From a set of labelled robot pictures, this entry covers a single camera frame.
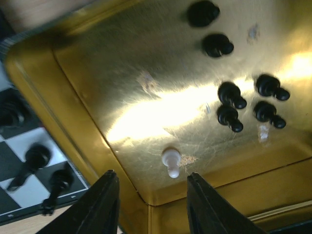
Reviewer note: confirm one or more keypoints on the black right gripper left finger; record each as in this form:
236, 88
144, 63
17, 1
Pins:
96, 212

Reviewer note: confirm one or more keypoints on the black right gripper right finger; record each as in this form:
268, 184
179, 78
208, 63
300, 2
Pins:
209, 213

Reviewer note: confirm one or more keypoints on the black white chess board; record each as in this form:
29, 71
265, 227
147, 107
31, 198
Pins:
14, 143

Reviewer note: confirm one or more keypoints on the white pawn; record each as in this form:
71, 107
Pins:
171, 159

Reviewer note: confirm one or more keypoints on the black pawn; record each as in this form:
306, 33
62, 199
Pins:
230, 94

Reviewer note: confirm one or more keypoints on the gold metal tin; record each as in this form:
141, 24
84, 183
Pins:
116, 83

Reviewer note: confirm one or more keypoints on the black queen piece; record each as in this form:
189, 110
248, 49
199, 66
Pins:
60, 181

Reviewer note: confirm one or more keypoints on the black bishop piece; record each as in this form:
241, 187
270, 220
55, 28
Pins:
36, 158

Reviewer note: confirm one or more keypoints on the black knight piece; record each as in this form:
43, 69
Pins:
12, 113

